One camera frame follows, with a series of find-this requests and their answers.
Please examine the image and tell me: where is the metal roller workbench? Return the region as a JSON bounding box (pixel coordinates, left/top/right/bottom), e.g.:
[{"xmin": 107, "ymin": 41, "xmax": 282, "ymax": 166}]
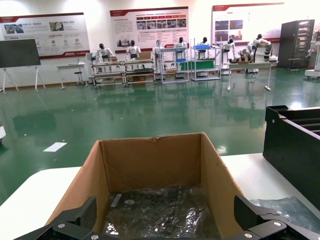
[{"xmin": 89, "ymin": 58, "xmax": 158, "ymax": 88}]

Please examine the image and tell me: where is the brown cardboard box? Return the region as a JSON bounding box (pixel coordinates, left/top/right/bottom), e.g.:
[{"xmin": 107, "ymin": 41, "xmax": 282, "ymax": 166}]
[{"xmin": 44, "ymin": 131, "xmax": 248, "ymax": 240}]

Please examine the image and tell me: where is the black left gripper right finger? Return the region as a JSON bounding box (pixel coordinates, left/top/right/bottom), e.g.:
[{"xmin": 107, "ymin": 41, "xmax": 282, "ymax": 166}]
[{"xmin": 223, "ymin": 194, "xmax": 320, "ymax": 240}]

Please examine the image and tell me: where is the metal rack with green panel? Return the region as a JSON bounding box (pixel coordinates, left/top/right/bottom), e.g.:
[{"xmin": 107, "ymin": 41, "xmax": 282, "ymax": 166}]
[{"xmin": 190, "ymin": 37, "xmax": 222, "ymax": 82}]

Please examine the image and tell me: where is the small brown bench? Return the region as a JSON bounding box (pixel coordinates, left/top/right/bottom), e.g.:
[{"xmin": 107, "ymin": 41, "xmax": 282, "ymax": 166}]
[{"xmin": 286, "ymin": 57, "xmax": 303, "ymax": 74}]

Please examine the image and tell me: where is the black slotted plastic container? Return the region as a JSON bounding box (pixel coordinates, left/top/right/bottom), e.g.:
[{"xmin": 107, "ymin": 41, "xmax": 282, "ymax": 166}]
[{"xmin": 262, "ymin": 104, "xmax": 320, "ymax": 214}]

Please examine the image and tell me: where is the dark board on white stand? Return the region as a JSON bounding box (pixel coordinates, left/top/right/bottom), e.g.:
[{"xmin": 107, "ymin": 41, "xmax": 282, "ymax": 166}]
[{"xmin": 0, "ymin": 38, "xmax": 47, "ymax": 94}]

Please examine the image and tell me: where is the metal rack with blue bin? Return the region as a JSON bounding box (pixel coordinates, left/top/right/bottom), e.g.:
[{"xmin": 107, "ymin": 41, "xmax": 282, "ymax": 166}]
[{"xmin": 159, "ymin": 46, "xmax": 190, "ymax": 84}]

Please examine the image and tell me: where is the grey antistatic bubble bag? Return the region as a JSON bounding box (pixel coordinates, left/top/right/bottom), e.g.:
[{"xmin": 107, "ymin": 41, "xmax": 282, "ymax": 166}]
[{"xmin": 249, "ymin": 196, "xmax": 320, "ymax": 235}]

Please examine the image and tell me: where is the white paper sheet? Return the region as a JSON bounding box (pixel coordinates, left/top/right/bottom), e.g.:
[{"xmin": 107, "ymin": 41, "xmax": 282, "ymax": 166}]
[{"xmin": 42, "ymin": 141, "xmax": 68, "ymax": 153}]

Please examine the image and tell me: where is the black stool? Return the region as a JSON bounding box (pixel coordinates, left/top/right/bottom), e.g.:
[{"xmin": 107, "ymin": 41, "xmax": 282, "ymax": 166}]
[{"xmin": 74, "ymin": 71, "xmax": 85, "ymax": 87}]

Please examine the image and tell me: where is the wall poster with four photos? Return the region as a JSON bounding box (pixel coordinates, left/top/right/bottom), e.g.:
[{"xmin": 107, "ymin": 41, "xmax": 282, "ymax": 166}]
[{"xmin": 211, "ymin": 2, "xmax": 286, "ymax": 46}]

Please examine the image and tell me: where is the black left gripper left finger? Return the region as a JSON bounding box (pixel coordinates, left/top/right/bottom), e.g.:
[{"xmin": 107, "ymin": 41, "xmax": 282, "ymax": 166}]
[{"xmin": 13, "ymin": 196, "xmax": 104, "ymax": 240}]

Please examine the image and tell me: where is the wall poster with photo row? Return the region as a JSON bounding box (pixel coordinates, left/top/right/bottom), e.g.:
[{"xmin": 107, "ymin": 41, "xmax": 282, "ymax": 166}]
[{"xmin": 109, "ymin": 6, "xmax": 190, "ymax": 54}]

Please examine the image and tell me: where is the small white table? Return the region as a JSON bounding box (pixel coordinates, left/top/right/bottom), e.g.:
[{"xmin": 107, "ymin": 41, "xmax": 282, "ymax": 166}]
[{"xmin": 55, "ymin": 62, "xmax": 87, "ymax": 90}]

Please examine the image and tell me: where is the white humanoid robot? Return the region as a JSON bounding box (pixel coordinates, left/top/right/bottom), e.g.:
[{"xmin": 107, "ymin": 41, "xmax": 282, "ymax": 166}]
[
  {"xmin": 220, "ymin": 37, "xmax": 238, "ymax": 76},
  {"xmin": 125, "ymin": 39, "xmax": 143, "ymax": 62},
  {"xmin": 238, "ymin": 33, "xmax": 273, "ymax": 74},
  {"xmin": 93, "ymin": 42, "xmax": 116, "ymax": 73},
  {"xmin": 303, "ymin": 29, "xmax": 320, "ymax": 81},
  {"xmin": 151, "ymin": 39, "xmax": 166, "ymax": 74},
  {"xmin": 196, "ymin": 36, "xmax": 212, "ymax": 61},
  {"xmin": 172, "ymin": 36, "xmax": 189, "ymax": 79}
]

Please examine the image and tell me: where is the wall poster with blue photos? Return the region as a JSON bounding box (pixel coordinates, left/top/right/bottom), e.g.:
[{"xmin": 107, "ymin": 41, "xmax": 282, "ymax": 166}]
[{"xmin": 0, "ymin": 12, "xmax": 91, "ymax": 60}]

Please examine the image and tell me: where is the black server cabinet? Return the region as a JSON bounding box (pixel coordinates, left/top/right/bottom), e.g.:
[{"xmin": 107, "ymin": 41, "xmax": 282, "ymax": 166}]
[{"xmin": 277, "ymin": 19, "xmax": 316, "ymax": 70}]

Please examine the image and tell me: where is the long white table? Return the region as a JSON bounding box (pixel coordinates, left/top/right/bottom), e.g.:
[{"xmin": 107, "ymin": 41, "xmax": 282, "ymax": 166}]
[{"xmin": 225, "ymin": 61, "xmax": 274, "ymax": 92}]

